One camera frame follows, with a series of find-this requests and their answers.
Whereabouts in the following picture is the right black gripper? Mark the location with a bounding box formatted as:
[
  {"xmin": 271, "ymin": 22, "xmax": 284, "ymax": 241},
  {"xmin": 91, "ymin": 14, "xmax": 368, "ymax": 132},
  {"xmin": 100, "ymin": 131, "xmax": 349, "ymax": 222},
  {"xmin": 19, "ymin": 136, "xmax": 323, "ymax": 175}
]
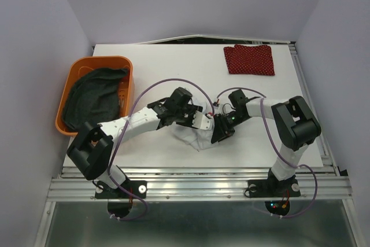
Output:
[{"xmin": 210, "ymin": 110, "xmax": 248, "ymax": 143}]

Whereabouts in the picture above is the white skirt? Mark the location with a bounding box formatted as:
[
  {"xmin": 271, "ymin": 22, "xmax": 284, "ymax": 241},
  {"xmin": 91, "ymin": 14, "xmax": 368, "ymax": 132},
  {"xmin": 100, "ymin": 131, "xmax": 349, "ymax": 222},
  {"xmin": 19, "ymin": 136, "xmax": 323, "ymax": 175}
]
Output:
[{"xmin": 172, "ymin": 86, "xmax": 220, "ymax": 153}]

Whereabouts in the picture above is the red polka dot skirt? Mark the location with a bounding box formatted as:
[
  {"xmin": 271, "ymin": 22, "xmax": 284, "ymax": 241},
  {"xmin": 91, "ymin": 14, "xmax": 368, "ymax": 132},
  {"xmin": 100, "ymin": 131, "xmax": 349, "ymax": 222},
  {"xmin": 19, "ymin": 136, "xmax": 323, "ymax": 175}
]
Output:
[{"xmin": 223, "ymin": 45, "xmax": 275, "ymax": 76}]

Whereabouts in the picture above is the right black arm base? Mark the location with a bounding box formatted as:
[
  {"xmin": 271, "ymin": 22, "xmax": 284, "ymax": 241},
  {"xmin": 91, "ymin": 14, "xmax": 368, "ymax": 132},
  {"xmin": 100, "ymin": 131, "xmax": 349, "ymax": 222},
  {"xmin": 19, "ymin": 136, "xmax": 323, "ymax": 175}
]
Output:
[{"xmin": 244, "ymin": 175, "xmax": 301, "ymax": 198}]

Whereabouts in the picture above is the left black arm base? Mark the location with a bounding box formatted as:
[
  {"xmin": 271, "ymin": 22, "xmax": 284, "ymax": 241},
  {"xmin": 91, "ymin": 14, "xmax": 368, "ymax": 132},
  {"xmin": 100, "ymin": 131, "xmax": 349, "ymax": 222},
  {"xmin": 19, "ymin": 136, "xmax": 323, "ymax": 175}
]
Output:
[{"xmin": 91, "ymin": 179, "xmax": 148, "ymax": 200}]

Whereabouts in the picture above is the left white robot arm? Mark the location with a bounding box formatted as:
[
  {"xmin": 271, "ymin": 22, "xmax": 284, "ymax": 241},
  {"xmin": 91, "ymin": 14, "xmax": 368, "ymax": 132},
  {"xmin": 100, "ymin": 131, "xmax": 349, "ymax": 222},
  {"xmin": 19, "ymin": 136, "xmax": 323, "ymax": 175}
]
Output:
[{"xmin": 66, "ymin": 87, "xmax": 211, "ymax": 197}]

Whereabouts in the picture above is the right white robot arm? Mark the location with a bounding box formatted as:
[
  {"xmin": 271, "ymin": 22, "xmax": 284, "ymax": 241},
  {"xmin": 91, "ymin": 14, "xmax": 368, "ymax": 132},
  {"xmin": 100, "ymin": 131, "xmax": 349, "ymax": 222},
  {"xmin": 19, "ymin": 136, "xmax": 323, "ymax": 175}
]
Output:
[{"xmin": 211, "ymin": 89, "xmax": 321, "ymax": 195}]

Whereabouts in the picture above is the orange plastic bin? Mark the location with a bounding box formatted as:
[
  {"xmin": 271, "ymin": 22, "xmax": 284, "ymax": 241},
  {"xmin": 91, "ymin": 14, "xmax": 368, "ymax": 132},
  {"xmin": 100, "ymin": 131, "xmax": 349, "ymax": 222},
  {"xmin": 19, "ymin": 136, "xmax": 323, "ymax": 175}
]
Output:
[{"xmin": 55, "ymin": 56, "xmax": 135, "ymax": 137}]

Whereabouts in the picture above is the dark grey dotted skirt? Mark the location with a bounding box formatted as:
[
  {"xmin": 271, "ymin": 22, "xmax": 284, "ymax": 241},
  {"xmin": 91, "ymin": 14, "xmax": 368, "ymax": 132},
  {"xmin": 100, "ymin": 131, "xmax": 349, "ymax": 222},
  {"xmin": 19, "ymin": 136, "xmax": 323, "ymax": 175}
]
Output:
[{"xmin": 61, "ymin": 68, "xmax": 129, "ymax": 132}]

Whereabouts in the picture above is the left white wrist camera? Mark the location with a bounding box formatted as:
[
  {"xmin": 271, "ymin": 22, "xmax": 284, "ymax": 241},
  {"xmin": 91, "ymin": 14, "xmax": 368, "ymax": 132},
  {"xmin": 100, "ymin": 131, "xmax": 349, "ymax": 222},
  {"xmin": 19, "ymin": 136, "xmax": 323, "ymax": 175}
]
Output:
[{"xmin": 192, "ymin": 111, "xmax": 214, "ymax": 130}]

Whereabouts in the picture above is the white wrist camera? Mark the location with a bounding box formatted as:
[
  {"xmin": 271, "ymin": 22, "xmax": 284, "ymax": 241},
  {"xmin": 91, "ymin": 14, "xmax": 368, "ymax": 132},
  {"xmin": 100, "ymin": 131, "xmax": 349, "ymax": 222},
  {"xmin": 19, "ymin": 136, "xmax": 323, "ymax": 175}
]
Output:
[
  {"xmin": 213, "ymin": 99, "xmax": 220, "ymax": 110},
  {"xmin": 192, "ymin": 111, "xmax": 214, "ymax": 130}
]

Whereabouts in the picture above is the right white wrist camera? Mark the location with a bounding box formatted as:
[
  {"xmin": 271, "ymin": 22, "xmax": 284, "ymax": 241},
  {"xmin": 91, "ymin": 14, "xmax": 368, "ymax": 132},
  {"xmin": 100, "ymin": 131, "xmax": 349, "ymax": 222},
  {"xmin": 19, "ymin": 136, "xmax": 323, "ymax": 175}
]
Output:
[{"xmin": 213, "ymin": 99, "xmax": 220, "ymax": 110}]

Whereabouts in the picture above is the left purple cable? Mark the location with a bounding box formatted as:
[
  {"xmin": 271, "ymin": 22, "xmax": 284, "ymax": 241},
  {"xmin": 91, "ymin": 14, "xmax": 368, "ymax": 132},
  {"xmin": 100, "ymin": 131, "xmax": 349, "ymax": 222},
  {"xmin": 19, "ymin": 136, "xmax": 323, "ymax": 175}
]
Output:
[{"xmin": 106, "ymin": 78, "xmax": 216, "ymax": 221}]

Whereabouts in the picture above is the purple cable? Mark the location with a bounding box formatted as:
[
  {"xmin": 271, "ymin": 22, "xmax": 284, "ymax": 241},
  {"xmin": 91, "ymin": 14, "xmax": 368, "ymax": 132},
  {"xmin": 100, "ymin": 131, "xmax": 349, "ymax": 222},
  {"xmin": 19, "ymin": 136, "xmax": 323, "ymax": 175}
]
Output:
[
  {"xmin": 216, "ymin": 87, "xmax": 319, "ymax": 220},
  {"xmin": 106, "ymin": 78, "xmax": 216, "ymax": 221}
]

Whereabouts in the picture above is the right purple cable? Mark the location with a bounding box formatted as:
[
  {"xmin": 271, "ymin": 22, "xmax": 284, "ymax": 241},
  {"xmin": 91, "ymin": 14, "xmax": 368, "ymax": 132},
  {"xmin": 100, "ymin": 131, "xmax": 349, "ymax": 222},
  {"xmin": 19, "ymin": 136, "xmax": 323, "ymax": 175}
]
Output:
[{"xmin": 216, "ymin": 87, "xmax": 319, "ymax": 220}]

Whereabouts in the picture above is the aluminium mounting rail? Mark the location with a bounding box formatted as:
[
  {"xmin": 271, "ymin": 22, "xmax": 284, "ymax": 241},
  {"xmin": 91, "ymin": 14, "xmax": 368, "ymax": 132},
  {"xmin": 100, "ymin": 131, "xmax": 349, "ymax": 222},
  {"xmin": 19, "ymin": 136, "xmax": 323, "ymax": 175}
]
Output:
[{"xmin": 47, "ymin": 166, "xmax": 353, "ymax": 202}]

